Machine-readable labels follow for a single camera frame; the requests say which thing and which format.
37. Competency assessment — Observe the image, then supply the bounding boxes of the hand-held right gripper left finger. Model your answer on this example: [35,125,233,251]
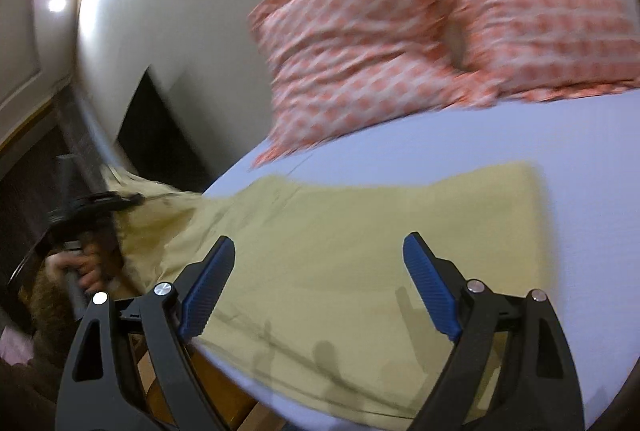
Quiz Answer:
[54,236,236,431]

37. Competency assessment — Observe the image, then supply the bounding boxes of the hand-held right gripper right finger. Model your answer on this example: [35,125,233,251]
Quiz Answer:
[403,232,587,431]

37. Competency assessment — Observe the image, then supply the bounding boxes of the yellow pants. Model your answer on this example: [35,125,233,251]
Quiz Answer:
[102,161,552,423]

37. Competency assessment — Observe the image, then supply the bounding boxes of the person's left forearm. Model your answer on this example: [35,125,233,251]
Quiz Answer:
[20,272,87,364]

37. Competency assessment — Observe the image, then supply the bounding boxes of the person's left hand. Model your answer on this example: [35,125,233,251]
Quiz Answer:
[46,242,123,294]

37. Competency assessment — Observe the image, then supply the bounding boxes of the dark bedside cabinet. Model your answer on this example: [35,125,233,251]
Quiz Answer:
[116,66,212,195]

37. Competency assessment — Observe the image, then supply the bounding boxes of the white panelled door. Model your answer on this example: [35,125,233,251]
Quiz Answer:
[0,0,81,152]

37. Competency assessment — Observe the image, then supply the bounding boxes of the bed with lavender sheet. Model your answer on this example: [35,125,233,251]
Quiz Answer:
[192,87,640,431]

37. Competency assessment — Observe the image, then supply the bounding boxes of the orange patterned pillow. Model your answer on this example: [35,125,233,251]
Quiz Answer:
[380,0,640,104]
[248,0,503,170]

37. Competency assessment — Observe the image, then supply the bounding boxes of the wooden bed frame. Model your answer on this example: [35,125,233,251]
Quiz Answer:
[125,331,286,431]

